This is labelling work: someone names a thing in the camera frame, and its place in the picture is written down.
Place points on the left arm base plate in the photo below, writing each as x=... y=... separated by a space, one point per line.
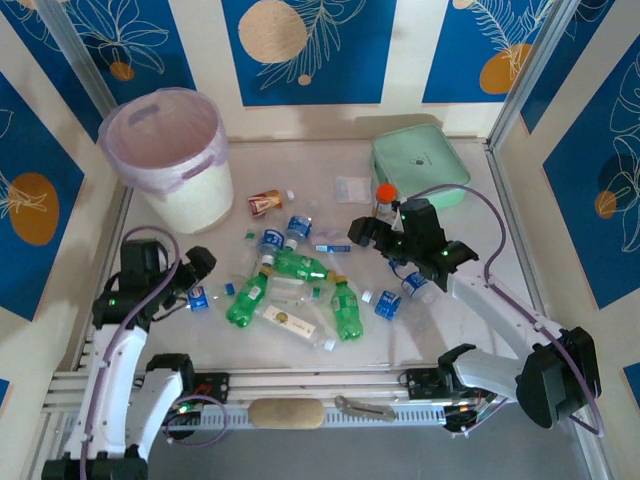
x=215 y=387

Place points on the white plastic waste bin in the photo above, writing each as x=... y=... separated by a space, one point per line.
x=200 y=210

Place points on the mint green zip case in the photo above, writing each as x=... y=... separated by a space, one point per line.
x=420 y=160

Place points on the clear crushed plastic bottle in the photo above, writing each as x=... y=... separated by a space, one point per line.
x=245 y=260

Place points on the small clear plastic bag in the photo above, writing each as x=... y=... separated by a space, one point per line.
x=352 y=189

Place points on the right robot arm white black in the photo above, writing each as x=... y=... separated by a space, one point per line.
x=500 y=310

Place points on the aluminium front frame rail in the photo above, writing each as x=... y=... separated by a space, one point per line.
x=310 y=382

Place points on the orange capped pill bottle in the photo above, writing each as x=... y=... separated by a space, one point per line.
x=385 y=192

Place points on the clear bottle green cap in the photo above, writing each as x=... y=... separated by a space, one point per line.
x=300 y=296

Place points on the clear bottle white label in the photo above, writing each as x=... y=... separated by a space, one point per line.
x=290 y=320

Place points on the red label plastic bottle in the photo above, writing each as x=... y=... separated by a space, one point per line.
x=265 y=202

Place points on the aluminium frame post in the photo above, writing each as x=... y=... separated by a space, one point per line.
x=541 y=50
x=76 y=50

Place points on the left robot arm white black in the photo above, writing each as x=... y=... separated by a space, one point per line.
x=115 y=380

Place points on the aluminium side rail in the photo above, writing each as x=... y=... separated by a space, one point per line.
x=113 y=230
x=512 y=210

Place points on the beige oval pad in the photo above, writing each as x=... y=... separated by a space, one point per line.
x=285 y=414

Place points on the metal wrench tool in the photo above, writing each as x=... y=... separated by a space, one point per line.
x=367 y=410

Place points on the pink bin liner bag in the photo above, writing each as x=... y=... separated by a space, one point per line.
x=150 y=140

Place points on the clear bottle Pepsi label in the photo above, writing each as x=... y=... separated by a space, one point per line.
x=199 y=298

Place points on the green plastic bottle yellow cap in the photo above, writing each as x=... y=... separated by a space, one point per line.
x=247 y=300
x=300 y=267
x=345 y=310

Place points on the small blue carton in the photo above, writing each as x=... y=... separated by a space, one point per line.
x=332 y=247

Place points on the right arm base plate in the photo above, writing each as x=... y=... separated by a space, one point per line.
x=420 y=384

